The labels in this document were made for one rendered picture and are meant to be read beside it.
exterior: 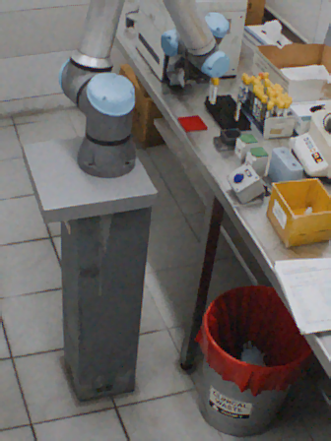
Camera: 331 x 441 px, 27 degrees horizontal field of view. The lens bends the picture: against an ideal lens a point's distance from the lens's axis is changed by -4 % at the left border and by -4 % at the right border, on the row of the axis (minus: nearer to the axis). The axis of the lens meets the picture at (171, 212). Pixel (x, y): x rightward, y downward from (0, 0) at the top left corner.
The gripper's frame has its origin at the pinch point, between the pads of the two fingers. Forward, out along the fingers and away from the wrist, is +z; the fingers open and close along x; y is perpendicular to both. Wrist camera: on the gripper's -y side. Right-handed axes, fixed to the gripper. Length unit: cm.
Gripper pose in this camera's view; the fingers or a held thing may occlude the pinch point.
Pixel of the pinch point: (181, 77)
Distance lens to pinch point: 225.5
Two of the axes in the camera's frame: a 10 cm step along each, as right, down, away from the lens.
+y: 2.5, 9.2, -2.9
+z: -2.6, 3.6, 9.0
